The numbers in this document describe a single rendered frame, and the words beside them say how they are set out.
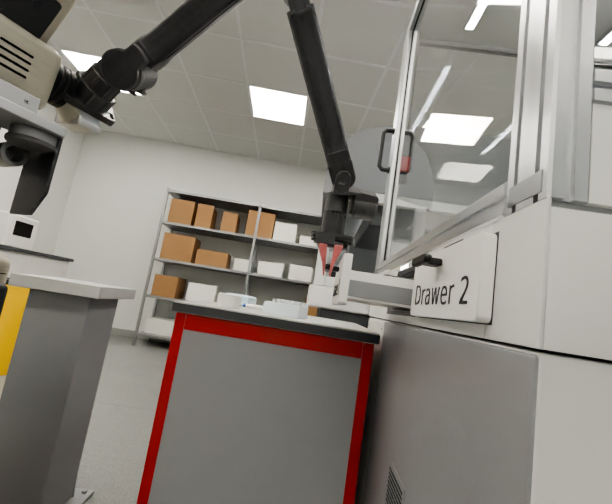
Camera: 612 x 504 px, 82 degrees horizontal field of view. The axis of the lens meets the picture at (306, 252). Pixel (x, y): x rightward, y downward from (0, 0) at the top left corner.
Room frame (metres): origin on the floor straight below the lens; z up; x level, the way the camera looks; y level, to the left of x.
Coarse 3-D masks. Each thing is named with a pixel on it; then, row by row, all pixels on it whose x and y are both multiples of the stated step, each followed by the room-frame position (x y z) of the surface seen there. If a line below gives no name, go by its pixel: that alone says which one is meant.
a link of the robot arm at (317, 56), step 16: (288, 0) 0.58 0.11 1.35; (304, 0) 0.58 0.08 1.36; (288, 16) 0.61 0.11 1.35; (304, 16) 0.61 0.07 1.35; (304, 32) 0.63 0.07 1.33; (320, 32) 0.64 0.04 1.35; (304, 48) 0.64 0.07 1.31; (320, 48) 0.64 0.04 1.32; (304, 64) 0.66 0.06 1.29; (320, 64) 0.66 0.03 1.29; (320, 80) 0.67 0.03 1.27; (320, 96) 0.69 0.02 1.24; (320, 112) 0.71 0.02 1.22; (336, 112) 0.71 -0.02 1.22; (320, 128) 0.73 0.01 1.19; (336, 128) 0.73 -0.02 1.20; (336, 144) 0.74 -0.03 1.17; (336, 160) 0.76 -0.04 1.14; (352, 176) 0.77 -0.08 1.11
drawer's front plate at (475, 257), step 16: (464, 240) 0.47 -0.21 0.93; (480, 240) 0.42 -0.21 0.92; (496, 240) 0.41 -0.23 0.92; (432, 256) 0.60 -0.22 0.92; (448, 256) 0.52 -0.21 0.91; (464, 256) 0.46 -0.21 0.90; (480, 256) 0.42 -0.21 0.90; (416, 272) 0.69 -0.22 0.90; (432, 272) 0.59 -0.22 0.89; (448, 272) 0.52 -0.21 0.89; (464, 272) 0.46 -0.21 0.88; (480, 272) 0.41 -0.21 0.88; (448, 288) 0.51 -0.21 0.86; (464, 288) 0.45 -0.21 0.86; (480, 288) 0.41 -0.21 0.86; (432, 304) 0.57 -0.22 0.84; (448, 304) 0.50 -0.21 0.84; (464, 304) 0.45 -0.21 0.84; (480, 304) 0.41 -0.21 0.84; (464, 320) 0.45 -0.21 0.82; (480, 320) 0.42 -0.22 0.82
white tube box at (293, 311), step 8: (264, 304) 1.14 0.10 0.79; (272, 304) 1.13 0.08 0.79; (280, 304) 1.12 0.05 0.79; (288, 304) 1.11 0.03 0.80; (264, 312) 1.14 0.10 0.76; (272, 312) 1.13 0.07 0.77; (280, 312) 1.12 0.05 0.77; (288, 312) 1.11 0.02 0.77; (296, 312) 1.10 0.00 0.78; (304, 312) 1.15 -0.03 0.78
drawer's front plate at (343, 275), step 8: (344, 256) 0.74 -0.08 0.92; (352, 256) 0.73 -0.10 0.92; (344, 264) 0.73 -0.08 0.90; (336, 272) 1.00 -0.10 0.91; (344, 272) 0.73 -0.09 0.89; (336, 280) 0.93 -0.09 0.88; (344, 280) 0.73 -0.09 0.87; (344, 288) 0.73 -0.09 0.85; (336, 296) 0.82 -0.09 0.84; (344, 296) 0.73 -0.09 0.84; (336, 304) 0.86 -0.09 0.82; (344, 304) 0.74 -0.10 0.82
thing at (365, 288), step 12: (360, 276) 0.75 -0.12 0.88; (372, 276) 0.75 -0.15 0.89; (384, 276) 0.75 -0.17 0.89; (360, 288) 0.75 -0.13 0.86; (372, 288) 0.75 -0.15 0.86; (384, 288) 0.75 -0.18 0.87; (396, 288) 0.75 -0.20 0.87; (408, 288) 0.75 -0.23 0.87; (348, 300) 0.89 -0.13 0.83; (360, 300) 0.75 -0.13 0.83; (372, 300) 0.75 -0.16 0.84; (384, 300) 0.75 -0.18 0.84; (396, 300) 0.74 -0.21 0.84; (408, 300) 0.74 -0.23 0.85
